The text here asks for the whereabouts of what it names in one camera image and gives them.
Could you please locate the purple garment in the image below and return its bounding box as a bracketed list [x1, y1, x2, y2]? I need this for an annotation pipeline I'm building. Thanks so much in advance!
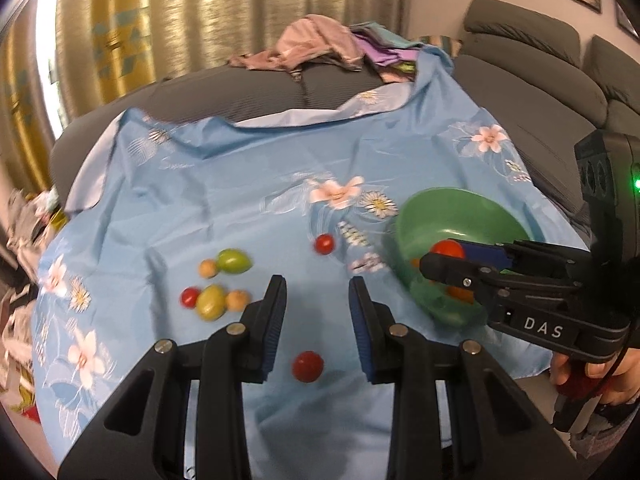
[350, 22, 426, 83]

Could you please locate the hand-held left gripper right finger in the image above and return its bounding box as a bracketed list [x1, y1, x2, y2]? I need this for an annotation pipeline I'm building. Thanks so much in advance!
[348, 276, 583, 480]

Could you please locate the grey sofa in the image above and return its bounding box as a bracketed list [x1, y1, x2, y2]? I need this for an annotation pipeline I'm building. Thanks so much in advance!
[50, 0, 640, 261]

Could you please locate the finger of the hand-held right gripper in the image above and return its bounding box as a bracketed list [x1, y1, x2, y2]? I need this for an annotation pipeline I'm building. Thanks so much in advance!
[419, 252, 587, 312]
[447, 238, 594, 282]

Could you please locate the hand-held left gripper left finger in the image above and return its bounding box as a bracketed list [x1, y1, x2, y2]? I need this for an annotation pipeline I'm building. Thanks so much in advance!
[57, 275, 288, 480]

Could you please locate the pink garment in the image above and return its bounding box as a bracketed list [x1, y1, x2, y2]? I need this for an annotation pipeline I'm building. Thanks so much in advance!
[230, 14, 363, 73]

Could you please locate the yellow patterned curtain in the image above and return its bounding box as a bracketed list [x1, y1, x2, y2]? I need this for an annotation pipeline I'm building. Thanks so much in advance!
[0, 0, 156, 191]

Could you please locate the person's right hand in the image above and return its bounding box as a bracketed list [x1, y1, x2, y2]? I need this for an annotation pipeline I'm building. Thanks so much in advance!
[549, 347, 640, 406]

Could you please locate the beige shimmering curtain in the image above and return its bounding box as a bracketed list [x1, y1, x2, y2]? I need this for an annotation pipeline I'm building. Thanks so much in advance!
[145, 0, 416, 86]

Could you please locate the green oval fruit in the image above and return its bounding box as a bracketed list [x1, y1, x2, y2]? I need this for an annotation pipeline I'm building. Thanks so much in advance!
[196, 284, 227, 322]
[216, 248, 251, 275]

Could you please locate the blue floral cloth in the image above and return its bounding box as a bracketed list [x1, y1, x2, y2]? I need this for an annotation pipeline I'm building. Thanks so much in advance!
[32, 47, 593, 480]

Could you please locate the green plastic bowl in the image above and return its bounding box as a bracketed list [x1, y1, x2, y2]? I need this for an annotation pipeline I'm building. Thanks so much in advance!
[395, 187, 533, 328]

